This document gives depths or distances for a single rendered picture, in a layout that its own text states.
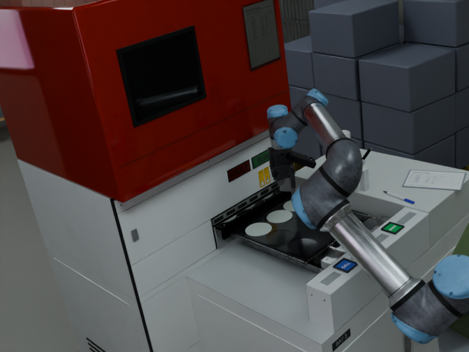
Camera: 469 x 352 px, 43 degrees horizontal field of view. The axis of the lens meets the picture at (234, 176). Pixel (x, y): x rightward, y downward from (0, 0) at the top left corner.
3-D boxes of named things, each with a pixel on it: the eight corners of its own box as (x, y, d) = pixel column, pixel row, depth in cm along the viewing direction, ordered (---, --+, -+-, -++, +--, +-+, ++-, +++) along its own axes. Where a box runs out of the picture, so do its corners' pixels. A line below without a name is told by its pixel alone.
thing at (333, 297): (308, 321, 183) (304, 283, 177) (405, 240, 216) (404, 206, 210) (333, 333, 176) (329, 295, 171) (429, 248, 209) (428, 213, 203)
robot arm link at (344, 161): (359, 150, 157) (306, 79, 198) (329, 179, 160) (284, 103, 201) (386, 172, 163) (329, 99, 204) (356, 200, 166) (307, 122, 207)
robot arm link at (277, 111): (267, 114, 205) (264, 105, 212) (271, 143, 210) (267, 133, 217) (290, 110, 205) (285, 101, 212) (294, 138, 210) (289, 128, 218)
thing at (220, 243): (216, 248, 225) (211, 226, 221) (292, 200, 251) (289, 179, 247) (219, 249, 224) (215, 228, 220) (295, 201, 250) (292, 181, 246)
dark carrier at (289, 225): (234, 233, 224) (234, 232, 224) (294, 195, 244) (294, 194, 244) (305, 261, 200) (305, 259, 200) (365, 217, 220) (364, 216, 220)
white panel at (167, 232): (137, 301, 206) (109, 199, 190) (290, 203, 254) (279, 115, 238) (142, 304, 204) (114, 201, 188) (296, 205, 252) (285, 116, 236)
